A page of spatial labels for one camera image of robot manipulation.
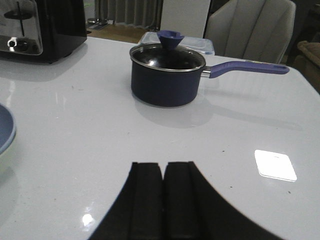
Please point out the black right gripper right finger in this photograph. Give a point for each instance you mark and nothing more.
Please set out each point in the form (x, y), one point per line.
(194, 210)

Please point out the dark blue saucepan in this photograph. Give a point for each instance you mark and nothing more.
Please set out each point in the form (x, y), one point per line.
(174, 89)

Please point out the black and chrome toaster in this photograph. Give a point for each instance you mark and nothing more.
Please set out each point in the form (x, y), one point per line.
(41, 30)

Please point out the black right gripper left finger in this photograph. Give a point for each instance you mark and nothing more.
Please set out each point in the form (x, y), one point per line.
(137, 212)

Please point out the white cabinet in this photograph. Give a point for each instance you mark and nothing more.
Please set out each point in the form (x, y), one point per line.
(189, 17)

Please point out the blue bowl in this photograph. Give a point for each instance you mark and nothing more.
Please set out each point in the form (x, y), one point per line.
(8, 128)

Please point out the clear plastic food container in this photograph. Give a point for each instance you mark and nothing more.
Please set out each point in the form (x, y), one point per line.
(201, 45)

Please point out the grey chair on right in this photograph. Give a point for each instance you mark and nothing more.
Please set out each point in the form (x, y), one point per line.
(257, 30)

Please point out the glass pot lid blue knob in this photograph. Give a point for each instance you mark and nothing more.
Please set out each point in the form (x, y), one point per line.
(167, 55)

